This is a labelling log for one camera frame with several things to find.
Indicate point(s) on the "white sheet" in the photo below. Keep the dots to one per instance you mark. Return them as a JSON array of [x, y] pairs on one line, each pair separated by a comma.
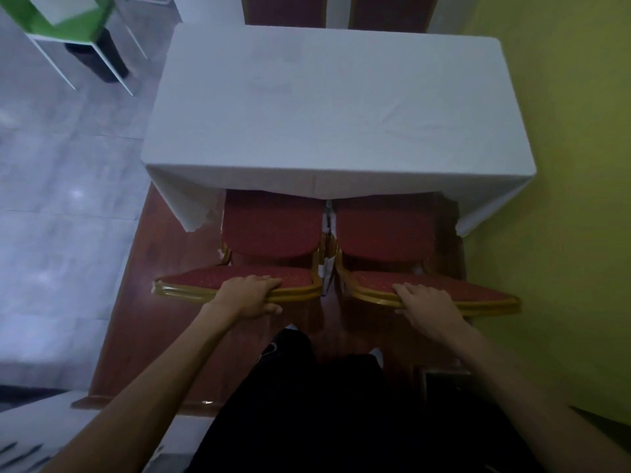
[[61, 7]]

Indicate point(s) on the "person's white left shoe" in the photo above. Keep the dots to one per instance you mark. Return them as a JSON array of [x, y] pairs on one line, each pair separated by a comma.
[[292, 328]]

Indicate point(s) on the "person's left forearm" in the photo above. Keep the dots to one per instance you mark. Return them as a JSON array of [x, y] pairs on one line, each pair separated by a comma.
[[138, 403]]

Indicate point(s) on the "black shirt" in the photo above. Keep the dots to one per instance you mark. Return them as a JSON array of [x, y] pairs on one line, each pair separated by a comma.
[[345, 428]]

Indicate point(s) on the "green table with white legs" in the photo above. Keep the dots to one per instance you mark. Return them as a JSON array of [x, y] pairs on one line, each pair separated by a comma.
[[74, 27]]

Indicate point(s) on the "person's white shoe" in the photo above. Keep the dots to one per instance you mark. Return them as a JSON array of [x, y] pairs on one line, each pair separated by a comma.
[[377, 357], [292, 328]]

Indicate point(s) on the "black trousers with white logo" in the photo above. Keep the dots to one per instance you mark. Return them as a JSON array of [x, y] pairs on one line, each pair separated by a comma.
[[315, 349]]

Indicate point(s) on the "white skirted table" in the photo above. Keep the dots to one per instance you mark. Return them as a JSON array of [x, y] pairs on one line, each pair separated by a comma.
[[49, 428], [207, 7]]

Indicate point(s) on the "person's white right shoe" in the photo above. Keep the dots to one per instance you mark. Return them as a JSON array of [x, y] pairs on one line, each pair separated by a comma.
[[377, 357]]

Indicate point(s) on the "person's right hand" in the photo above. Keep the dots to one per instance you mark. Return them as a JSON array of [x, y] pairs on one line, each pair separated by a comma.
[[434, 315]]

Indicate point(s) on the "person's left hand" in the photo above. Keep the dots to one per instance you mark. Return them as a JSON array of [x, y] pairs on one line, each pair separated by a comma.
[[246, 297]]

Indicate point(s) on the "table with white tablecloth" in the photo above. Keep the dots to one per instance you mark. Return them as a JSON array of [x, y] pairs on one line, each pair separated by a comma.
[[335, 103]]

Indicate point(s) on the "person's right forearm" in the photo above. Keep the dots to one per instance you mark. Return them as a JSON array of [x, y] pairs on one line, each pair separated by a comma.
[[532, 413]]

